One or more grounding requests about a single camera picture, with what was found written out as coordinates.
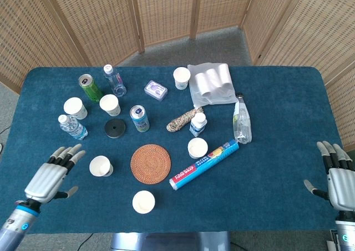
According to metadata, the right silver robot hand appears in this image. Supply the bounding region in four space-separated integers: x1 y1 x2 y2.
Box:
303 141 355 212

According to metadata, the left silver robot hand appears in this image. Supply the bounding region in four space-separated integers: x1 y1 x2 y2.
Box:
24 144 87 204

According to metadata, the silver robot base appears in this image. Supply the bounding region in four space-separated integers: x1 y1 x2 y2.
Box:
110 231 231 251

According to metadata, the white paper cup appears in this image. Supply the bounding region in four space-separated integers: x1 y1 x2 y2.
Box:
187 137 209 160
99 94 121 117
63 96 88 120
132 190 156 214
173 66 191 90
89 155 114 177

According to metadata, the round woven rattan coaster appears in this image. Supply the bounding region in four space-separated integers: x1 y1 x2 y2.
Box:
130 144 172 185

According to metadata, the small clear water bottle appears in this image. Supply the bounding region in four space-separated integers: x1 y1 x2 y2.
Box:
58 114 89 141

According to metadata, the blue felt table cover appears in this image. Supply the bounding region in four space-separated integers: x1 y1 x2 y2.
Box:
0 65 347 234

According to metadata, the black round disc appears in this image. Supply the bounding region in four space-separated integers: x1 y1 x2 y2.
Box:
104 119 126 139

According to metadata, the green drink can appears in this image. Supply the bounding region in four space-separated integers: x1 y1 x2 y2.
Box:
78 73 104 103

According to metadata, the blue and white drink can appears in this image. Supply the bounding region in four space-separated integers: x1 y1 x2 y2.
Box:
129 105 150 133

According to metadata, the tall clear bottle black cap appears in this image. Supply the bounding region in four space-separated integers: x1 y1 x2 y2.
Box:
232 93 253 145

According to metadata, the clear bottle with purple label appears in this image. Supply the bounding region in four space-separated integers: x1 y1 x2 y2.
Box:
103 64 128 98

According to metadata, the blue food wrap box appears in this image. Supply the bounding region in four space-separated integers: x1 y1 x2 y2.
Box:
169 139 240 191

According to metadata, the purple card box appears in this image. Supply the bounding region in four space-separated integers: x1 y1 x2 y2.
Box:
144 80 169 101

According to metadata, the small white pill bottle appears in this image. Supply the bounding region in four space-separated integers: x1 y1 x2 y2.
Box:
189 112 208 137

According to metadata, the bag of white paper rolls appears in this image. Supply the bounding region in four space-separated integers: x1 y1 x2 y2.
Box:
187 63 239 109

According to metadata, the black cable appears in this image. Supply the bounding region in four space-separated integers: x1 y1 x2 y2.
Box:
74 233 94 251

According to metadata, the bundle of braided rope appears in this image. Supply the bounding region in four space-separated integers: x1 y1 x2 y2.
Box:
166 107 205 133

